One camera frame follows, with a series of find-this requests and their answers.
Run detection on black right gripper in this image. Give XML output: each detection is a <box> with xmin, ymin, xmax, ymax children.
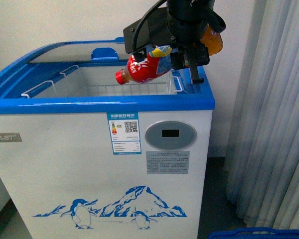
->
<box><xmin>170</xmin><ymin>42</ymin><xmax>210</xmax><ymax>85</ymax></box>

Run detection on red label lemon tea bottle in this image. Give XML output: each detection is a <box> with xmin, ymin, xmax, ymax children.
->
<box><xmin>115</xmin><ymin>26</ymin><xmax>223</xmax><ymax>85</ymax></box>

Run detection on glass sliding freezer lid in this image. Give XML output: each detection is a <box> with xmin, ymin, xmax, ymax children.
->
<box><xmin>28</xmin><ymin>38</ymin><xmax>130</xmax><ymax>63</ymax></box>

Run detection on white pleated curtain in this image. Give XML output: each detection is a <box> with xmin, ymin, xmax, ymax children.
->
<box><xmin>225</xmin><ymin>0</ymin><xmax>299</xmax><ymax>229</ymax></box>

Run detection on white chest freezer blue rim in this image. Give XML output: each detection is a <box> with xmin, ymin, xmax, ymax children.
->
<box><xmin>0</xmin><ymin>48</ymin><xmax>215</xmax><ymax>239</ymax></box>

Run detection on blue plastic crate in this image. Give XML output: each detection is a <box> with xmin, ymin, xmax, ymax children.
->
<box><xmin>207</xmin><ymin>227</ymin><xmax>299</xmax><ymax>239</ymax></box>

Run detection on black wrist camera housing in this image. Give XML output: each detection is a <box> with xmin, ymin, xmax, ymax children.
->
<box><xmin>123</xmin><ymin>7</ymin><xmax>176</xmax><ymax>53</ymax></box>

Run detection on black cable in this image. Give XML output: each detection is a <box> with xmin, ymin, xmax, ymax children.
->
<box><xmin>132</xmin><ymin>0</ymin><xmax>170</xmax><ymax>60</ymax></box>

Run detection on white wire freezer basket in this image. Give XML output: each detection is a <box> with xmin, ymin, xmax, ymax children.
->
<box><xmin>20</xmin><ymin>65</ymin><xmax>186</xmax><ymax>99</ymax></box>

